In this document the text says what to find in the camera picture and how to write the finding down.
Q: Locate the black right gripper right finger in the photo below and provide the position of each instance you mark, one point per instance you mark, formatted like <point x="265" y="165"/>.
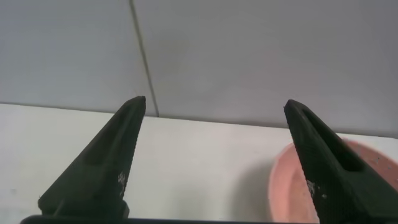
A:
<point x="339" y="174"/>

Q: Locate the pink bowl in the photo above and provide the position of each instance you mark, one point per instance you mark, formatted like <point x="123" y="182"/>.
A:
<point x="289" y="189"/>

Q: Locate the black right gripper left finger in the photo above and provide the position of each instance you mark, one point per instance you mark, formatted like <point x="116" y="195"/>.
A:
<point x="99" y="174"/>

